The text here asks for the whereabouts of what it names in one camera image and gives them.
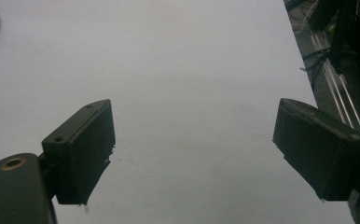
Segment metal rail stand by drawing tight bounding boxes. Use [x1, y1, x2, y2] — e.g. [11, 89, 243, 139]
[310, 30, 360, 160]

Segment dark equipment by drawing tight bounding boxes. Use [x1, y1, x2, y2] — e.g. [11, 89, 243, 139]
[308, 0, 360, 82]

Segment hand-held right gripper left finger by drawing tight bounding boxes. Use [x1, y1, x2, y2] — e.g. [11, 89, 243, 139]
[40, 98, 117, 206]

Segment black cable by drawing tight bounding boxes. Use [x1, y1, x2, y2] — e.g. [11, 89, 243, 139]
[299, 47, 333, 91]

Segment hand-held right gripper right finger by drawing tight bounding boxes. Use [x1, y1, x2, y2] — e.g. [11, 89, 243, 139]
[271, 97, 360, 203]

